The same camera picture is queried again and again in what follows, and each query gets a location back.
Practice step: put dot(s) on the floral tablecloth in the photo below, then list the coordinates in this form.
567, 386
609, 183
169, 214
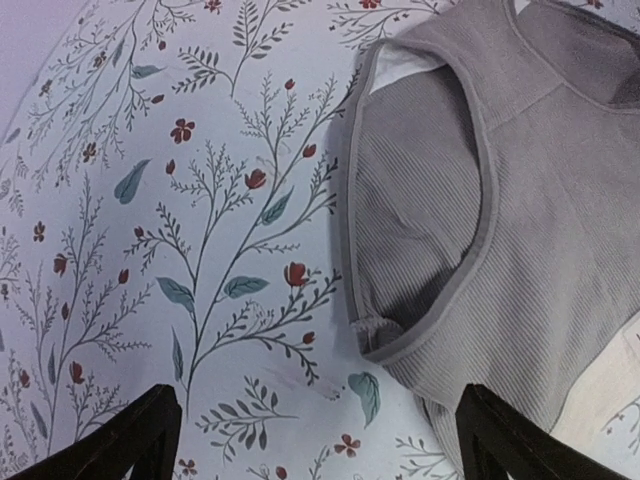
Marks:
168, 216

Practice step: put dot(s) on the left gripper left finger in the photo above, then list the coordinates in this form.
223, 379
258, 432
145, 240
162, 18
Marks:
139, 442

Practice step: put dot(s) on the taupe underwear cream waistband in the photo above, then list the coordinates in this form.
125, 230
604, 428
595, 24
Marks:
490, 232

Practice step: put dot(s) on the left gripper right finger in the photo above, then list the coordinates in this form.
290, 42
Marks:
497, 442

